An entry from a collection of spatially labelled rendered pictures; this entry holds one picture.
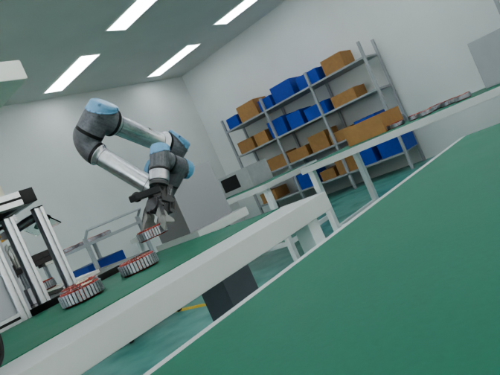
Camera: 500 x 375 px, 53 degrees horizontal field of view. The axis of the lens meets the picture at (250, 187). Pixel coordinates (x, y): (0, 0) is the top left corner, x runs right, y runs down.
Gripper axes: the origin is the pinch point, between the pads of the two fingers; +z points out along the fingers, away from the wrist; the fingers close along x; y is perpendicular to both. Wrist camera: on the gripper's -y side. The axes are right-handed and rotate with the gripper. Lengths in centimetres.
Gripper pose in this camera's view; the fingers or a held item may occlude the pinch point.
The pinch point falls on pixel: (152, 234)
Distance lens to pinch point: 179.7
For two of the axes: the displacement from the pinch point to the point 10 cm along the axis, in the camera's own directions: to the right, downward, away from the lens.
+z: 0.4, 9.3, -3.6
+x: -6.8, 2.8, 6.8
